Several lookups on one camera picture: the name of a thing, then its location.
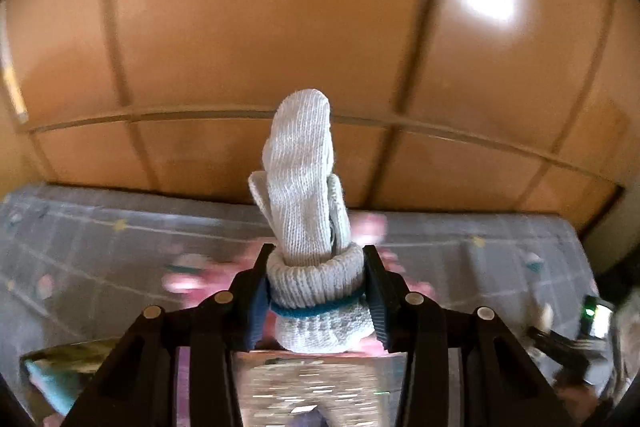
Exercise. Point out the grey checked bedsheet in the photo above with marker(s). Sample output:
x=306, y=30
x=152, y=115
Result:
x=100, y=232

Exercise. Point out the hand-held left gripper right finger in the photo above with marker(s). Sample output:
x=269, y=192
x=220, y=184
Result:
x=378, y=307

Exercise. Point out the blue plush toy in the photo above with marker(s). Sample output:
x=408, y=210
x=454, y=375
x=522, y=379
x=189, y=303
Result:
x=60, y=387

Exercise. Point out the pink spotted plush toy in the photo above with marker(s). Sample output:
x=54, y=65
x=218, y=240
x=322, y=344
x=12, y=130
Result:
x=215, y=277

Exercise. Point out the purple box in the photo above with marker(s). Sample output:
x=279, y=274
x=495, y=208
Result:
x=183, y=387

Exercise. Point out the wooden wardrobe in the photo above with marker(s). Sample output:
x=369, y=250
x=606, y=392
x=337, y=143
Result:
x=250, y=32

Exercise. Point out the gold box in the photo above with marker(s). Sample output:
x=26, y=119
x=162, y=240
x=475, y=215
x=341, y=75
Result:
x=65, y=351

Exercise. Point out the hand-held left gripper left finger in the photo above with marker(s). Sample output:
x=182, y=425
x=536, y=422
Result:
x=257, y=307

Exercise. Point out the white knit glove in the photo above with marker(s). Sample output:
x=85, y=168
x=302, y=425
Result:
x=300, y=187

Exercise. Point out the ornate metal tissue box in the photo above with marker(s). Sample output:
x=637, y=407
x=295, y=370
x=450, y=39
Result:
x=300, y=387

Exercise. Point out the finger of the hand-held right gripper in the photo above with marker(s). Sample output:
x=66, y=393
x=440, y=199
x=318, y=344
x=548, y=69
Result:
x=570, y=357

